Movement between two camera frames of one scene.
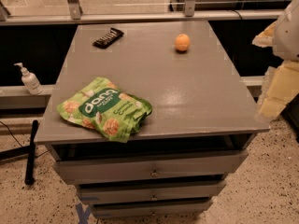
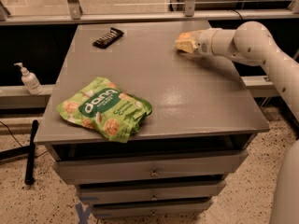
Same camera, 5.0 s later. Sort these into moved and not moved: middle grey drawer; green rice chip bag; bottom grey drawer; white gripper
Moved: white gripper
Not moved: green rice chip bag; middle grey drawer; bottom grey drawer
